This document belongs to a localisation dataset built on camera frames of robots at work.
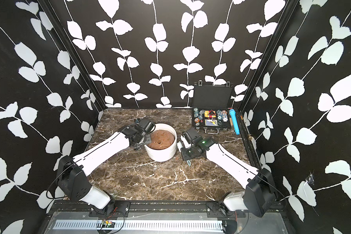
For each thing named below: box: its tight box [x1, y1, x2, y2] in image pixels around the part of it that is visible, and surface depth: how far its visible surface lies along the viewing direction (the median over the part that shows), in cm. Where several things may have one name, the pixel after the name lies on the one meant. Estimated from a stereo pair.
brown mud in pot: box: [146, 129, 176, 150], surface depth 89 cm
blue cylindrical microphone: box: [229, 108, 240, 136], surface depth 113 cm
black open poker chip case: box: [192, 79, 234, 135], surface depth 113 cm
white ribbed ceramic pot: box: [144, 122, 177, 163], surface depth 86 cm
